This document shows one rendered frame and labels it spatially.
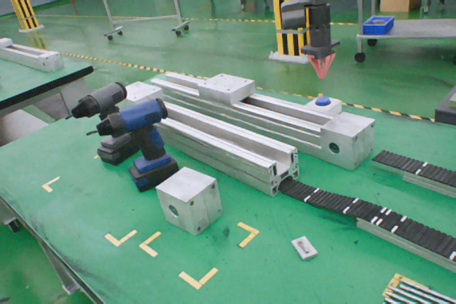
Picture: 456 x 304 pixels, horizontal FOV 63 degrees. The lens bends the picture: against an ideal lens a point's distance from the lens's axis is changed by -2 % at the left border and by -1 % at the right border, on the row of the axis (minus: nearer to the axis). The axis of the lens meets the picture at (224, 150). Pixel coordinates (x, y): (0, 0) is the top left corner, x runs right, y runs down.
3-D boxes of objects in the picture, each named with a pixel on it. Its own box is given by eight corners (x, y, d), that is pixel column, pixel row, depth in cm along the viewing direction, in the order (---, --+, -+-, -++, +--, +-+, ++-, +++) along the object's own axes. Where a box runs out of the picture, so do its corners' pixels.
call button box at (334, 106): (342, 118, 114) (342, 99, 110) (323, 131, 109) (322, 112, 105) (320, 112, 119) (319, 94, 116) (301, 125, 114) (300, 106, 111)
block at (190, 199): (230, 206, 87) (223, 173, 82) (195, 237, 80) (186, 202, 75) (199, 193, 93) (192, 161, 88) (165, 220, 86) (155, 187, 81)
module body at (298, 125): (343, 142, 102) (343, 115, 98) (321, 159, 97) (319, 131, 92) (175, 91, 158) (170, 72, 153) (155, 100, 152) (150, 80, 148)
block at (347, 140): (378, 148, 97) (380, 115, 92) (352, 171, 90) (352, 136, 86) (348, 139, 103) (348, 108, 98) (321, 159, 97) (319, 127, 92)
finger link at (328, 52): (301, 81, 108) (299, 49, 103) (317, 73, 111) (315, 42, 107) (321, 86, 103) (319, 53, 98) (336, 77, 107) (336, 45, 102)
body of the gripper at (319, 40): (299, 55, 103) (297, 28, 100) (321, 44, 108) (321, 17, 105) (318, 58, 99) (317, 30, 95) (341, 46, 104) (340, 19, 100)
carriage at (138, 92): (166, 106, 129) (161, 88, 126) (139, 119, 123) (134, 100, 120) (143, 98, 140) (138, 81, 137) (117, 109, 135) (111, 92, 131)
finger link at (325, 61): (307, 79, 109) (305, 47, 104) (321, 70, 113) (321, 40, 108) (326, 83, 104) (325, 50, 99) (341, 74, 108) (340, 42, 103)
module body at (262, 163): (298, 176, 92) (296, 146, 88) (271, 197, 87) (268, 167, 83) (136, 108, 148) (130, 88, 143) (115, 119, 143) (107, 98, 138)
